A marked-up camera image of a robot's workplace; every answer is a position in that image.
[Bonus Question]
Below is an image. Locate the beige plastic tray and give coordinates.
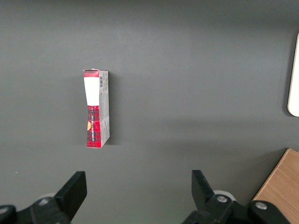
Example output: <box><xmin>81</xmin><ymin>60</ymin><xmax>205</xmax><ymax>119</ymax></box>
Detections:
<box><xmin>286</xmin><ymin>32</ymin><xmax>299</xmax><ymax>117</ymax></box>

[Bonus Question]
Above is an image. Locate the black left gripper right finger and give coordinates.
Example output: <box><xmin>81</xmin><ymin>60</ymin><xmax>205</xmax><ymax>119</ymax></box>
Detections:
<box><xmin>181</xmin><ymin>169</ymin><xmax>290</xmax><ymax>224</ymax></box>

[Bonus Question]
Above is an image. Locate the red plaid carton box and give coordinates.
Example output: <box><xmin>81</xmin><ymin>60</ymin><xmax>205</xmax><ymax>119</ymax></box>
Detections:
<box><xmin>83</xmin><ymin>69</ymin><xmax>110</xmax><ymax>149</ymax></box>

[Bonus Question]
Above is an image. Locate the wooden drawer cabinet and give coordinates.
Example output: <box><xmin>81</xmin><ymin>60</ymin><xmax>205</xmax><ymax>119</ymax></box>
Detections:
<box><xmin>253</xmin><ymin>148</ymin><xmax>299</xmax><ymax>224</ymax></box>

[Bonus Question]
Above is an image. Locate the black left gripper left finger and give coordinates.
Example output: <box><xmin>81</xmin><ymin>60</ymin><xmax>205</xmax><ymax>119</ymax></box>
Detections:
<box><xmin>16</xmin><ymin>171</ymin><xmax>88</xmax><ymax>224</ymax></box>

